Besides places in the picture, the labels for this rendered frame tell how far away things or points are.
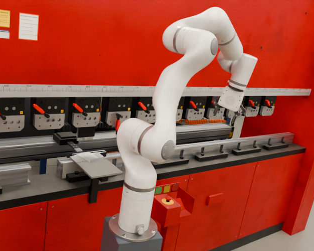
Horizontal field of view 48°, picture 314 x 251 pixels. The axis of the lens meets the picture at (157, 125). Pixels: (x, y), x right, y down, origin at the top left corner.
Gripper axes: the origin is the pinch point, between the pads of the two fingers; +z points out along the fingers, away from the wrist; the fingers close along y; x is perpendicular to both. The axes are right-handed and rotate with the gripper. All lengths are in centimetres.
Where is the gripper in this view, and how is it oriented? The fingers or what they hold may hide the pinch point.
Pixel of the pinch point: (224, 117)
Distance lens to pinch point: 173.7
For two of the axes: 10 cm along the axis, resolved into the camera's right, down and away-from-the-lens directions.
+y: 8.6, 4.1, -3.0
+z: -3.1, 9.0, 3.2
